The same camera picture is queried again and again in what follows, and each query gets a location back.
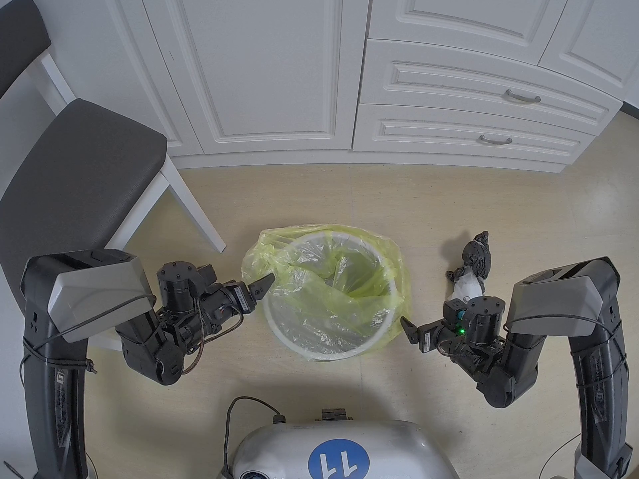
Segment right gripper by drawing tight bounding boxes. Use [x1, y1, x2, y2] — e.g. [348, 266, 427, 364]
[401, 317, 467, 355]

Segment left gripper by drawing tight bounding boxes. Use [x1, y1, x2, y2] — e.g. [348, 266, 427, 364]
[211, 273, 277, 320]

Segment yellow plastic bag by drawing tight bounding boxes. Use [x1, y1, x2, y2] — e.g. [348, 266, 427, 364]
[241, 223, 412, 363]

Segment black plastic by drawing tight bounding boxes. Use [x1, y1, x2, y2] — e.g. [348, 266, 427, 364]
[446, 231, 495, 295]

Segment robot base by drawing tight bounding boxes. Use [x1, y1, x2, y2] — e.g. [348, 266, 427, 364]
[227, 407, 460, 479]

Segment white trash bin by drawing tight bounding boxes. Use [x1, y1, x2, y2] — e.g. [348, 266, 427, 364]
[262, 232, 400, 363]

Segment dark grey white chair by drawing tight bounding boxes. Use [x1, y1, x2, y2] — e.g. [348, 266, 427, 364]
[0, 0, 227, 353]

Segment white wardrobe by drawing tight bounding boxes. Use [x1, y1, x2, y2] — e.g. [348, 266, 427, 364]
[92, 0, 639, 174]

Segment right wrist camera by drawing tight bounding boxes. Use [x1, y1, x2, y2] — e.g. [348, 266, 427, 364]
[443, 300, 467, 328]

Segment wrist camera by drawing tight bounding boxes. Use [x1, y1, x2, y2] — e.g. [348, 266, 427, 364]
[197, 265, 219, 293]
[443, 300, 467, 328]

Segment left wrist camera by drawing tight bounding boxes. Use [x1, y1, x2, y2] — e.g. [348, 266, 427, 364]
[197, 265, 219, 293]

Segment black cable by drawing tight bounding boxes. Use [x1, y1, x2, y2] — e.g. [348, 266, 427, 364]
[223, 396, 286, 474]
[545, 433, 584, 479]

